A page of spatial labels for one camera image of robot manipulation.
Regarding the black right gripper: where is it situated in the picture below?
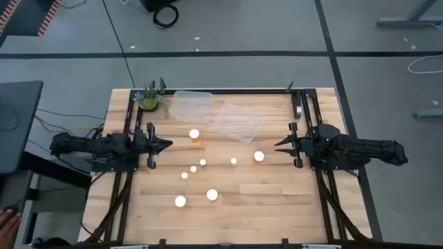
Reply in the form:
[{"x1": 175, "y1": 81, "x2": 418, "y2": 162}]
[{"x1": 274, "y1": 122, "x2": 314, "y2": 169}]

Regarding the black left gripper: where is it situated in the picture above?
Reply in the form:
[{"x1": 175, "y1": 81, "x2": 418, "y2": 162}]
[{"x1": 133, "y1": 122, "x2": 173, "y2": 169}]

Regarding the clear plastic bin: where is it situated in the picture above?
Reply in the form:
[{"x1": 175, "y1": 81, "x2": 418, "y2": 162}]
[
  {"x1": 172, "y1": 90, "x2": 215, "y2": 125},
  {"x1": 216, "y1": 102, "x2": 261, "y2": 144}
]

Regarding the small potted succulent plant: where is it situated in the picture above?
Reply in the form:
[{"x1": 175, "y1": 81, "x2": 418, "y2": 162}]
[{"x1": 133, "y1": 81, "x2": 170, "y2": 118}]

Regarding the black bar with silver end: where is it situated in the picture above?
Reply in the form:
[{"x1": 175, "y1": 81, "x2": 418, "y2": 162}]
[{"x1": 292, "y1": 89, "x2": 305, "y2": 120}]

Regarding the black box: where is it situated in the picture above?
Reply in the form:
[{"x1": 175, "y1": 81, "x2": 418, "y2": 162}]
[{"x1": 140, "y1": 0, "x2": 179, "y2": 13}]

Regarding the dark grey side desk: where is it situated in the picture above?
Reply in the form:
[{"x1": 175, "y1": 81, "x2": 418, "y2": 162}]
[{"x1": 0, "y1": 80, "x2": 44, "y2": 174}]

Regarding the grey desk leg base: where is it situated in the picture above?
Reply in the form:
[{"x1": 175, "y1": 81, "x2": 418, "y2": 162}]
[
  {"x1": 377, "y1": 0, "x2": 443, "y2": 28},
  {"x1": 412, "y1": 109, "x2": 443, "y2": 120}
]

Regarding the person's hand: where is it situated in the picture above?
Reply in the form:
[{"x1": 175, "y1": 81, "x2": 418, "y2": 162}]
[{"x1": 0, "y1": 209, "x2": 23, "y2": 249}]

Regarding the black mat orange striped edge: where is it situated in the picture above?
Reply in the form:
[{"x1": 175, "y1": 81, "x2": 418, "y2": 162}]
[{"x1": 0, "y1": 0, "x2": 62, "y2": 48}]

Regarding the black aluminium table frame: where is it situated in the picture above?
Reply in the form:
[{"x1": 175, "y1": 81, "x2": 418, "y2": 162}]
[{"x1": 78, "y1": 88, "x2": 383, "y2": 249}]

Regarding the thin black floor cable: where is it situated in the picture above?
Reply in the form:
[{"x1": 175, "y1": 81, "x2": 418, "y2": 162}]
[{"x1": 36, "y1": 109, "x2": 107, "y2": 120}]

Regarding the black cable bundle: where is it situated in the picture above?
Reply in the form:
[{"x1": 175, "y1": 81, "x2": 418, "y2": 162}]
[
  {"x1": 81, "y1": 171, "x2": 136, "y2": 243},
  {"x1": 316, "y1": 169, "x2": 370, "y2": 242}
]

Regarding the yellow floor cable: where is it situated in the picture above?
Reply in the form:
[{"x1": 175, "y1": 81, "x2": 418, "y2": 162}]
[{"x1": 33, "y1": 115, "x2": 105, "y2": 134}]

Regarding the coiled black cable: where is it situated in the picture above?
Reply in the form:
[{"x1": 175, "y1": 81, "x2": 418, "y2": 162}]
[{"x1": 152, "y1": 3, "x2": 180, "y2": 30}]

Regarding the white floor cable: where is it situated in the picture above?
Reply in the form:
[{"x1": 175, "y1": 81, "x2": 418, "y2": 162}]
[{"x1": 407, "y1": 53, "x2": 443, "y2": 75}]

